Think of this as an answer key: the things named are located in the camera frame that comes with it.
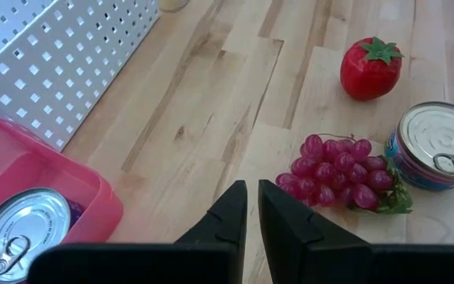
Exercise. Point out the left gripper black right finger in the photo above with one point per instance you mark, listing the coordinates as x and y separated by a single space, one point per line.
290 225

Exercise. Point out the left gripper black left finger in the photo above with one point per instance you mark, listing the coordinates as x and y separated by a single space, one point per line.
227 225

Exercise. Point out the red strawberry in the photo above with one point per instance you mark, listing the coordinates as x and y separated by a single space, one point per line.
369 75

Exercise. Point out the tin can blue red label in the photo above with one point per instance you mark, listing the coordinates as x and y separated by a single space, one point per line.
436 134

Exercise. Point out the tin can purple label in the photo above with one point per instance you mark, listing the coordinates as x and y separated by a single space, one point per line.
26 225

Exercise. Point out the red grapes with leaf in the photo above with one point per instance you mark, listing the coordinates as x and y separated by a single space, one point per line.
337 169

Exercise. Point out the pink plastic bin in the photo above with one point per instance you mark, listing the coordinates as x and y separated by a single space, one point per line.
34 173

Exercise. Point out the white perforated metal basket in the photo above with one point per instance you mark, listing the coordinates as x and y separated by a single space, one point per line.
53 71

